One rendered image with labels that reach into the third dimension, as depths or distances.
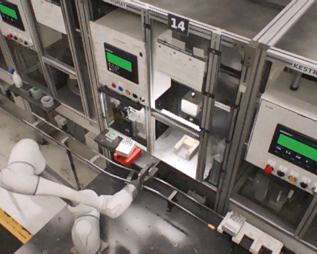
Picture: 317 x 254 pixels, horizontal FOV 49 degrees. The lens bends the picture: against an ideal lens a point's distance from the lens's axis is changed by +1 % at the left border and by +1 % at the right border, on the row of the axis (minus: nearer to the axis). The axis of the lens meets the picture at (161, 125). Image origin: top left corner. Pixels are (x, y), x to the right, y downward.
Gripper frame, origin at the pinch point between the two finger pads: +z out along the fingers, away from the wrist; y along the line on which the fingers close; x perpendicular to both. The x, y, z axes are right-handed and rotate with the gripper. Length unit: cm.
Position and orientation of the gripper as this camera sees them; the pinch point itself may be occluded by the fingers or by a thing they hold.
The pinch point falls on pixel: (153, 167)
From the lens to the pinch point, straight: 216.6
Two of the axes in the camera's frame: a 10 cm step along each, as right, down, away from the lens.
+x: -8.1, -4.2, 4.2
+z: 5.9, -5.7, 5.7
